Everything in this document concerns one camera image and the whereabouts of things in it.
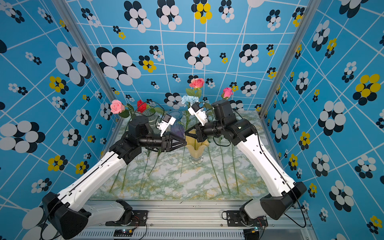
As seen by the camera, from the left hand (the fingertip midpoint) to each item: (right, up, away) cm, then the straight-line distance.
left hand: (186, 141), depth 62 cm
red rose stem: (-27, +18, +22) cm, 39 cm away
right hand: (+1, +4, +2) cm, 4 cm away
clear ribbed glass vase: (-23, +13, +30) cm, 40 cm away
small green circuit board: (-32, -46, +10) cm, 57 cm away
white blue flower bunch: (+21, -18, +29) cm, 40 cm away
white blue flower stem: (+14, -17, +32) cm, 39 cm away
